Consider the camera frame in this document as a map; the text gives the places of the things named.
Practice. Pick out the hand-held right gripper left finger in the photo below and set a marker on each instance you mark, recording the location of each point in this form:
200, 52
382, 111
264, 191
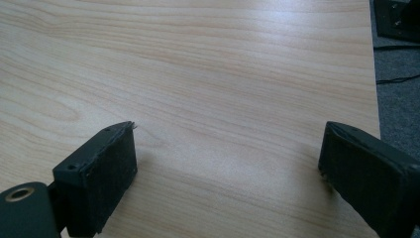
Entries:
99, 175

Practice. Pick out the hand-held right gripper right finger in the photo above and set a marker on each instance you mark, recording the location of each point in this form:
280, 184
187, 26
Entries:
369, 178

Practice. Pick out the black stand base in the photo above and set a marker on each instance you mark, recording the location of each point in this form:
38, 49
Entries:
398, 18

